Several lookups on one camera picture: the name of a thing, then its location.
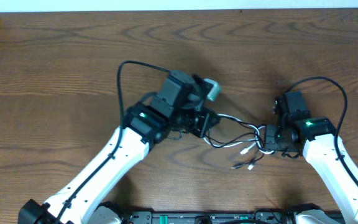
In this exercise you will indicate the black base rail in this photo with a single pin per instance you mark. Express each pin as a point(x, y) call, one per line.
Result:
point(263, 215)

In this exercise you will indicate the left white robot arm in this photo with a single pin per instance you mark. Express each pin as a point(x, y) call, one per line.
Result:
point(177, 106)

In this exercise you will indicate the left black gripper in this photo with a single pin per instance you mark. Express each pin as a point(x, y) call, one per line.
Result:
point(204, 123)

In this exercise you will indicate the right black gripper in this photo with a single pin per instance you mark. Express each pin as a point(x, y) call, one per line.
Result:
point(270, 139)

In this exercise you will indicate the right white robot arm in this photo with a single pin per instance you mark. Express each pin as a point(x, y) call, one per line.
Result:
point(298, 134)

